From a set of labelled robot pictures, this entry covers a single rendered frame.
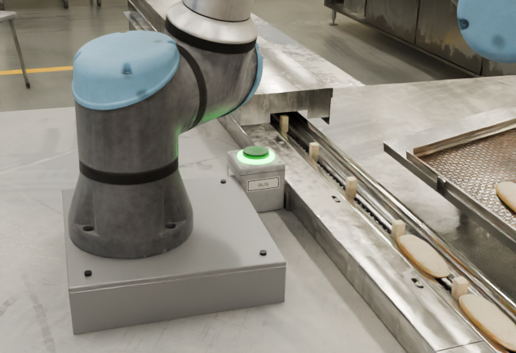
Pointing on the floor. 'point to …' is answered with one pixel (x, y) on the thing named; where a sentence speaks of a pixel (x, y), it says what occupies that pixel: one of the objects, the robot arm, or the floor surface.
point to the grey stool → (14, 41)
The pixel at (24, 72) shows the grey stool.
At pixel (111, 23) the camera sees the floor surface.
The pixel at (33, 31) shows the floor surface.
